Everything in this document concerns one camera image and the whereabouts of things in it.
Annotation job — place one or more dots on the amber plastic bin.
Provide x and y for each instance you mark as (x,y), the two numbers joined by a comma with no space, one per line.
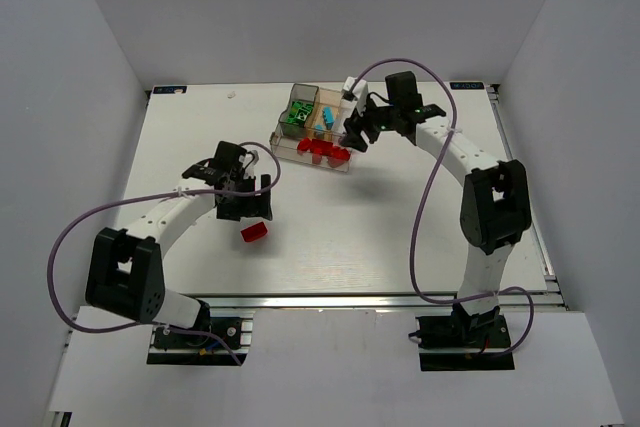
(325,97)

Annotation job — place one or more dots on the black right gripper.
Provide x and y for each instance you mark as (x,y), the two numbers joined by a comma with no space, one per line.
(364,123)

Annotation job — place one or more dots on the blue corner label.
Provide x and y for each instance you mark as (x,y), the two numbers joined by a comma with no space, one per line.
(466,85)
(169,90)

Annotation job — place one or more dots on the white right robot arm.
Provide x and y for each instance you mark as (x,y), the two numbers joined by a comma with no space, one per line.
(495,207)

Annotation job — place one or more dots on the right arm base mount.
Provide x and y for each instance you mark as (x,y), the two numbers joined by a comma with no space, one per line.
(444,348)

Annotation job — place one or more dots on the blue corner label right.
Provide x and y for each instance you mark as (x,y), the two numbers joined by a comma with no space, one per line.
(466,85)

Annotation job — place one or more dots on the long clear front bin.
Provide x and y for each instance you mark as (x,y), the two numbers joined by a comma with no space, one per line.
(285,149)

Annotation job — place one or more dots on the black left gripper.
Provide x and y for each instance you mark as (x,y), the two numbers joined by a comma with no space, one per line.
(240,204)

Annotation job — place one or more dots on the large cyan lego brick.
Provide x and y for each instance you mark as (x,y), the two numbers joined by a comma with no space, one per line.
(328,117)

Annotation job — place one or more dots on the smoky grey plastic bin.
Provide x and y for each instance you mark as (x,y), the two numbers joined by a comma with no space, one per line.
(299,92)

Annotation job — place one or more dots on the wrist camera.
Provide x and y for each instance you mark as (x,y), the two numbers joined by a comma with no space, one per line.
(251,158)
(353,93)

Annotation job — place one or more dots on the blue corner label left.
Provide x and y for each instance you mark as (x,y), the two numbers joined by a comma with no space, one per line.
(169,90)

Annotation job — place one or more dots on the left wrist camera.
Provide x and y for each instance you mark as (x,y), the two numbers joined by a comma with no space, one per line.
(251,158)

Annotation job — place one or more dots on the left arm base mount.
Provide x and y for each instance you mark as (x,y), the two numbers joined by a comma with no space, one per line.
(222,339)

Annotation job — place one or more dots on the small cyan lego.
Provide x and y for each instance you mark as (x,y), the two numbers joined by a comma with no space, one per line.
(319,132)

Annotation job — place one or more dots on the large red lego brick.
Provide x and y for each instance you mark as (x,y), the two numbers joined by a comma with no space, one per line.
(254,232)

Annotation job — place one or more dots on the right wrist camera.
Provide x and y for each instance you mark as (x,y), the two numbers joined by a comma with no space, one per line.
(353,93)

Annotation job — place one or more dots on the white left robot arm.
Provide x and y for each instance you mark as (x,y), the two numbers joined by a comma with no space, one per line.
(126,273)

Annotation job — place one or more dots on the round red lego piece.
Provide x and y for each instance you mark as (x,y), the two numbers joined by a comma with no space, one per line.
(304,145)

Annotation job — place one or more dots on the aluminium front rail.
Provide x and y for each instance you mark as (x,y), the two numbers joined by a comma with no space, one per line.
(545,301)

